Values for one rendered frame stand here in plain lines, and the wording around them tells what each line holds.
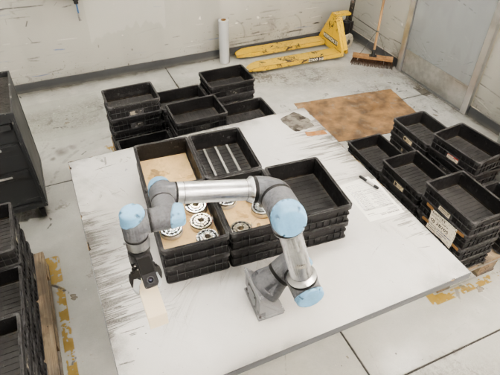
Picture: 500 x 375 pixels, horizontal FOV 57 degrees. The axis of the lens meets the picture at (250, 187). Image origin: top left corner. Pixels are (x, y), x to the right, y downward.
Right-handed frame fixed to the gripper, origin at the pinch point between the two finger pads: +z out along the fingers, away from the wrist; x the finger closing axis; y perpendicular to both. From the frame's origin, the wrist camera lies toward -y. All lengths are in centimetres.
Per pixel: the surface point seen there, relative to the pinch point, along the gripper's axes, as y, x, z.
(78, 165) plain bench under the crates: 135, 13, 38
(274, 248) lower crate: 26, -62, 33
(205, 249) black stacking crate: 28.6, -29.4, 21.7
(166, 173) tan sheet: 91, -29, 25
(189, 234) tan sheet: 44, -27, 26
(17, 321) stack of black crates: 46, 54, 49
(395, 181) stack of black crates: 75, -177, 67
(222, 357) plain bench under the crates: -11.9, -20.6, 39.1
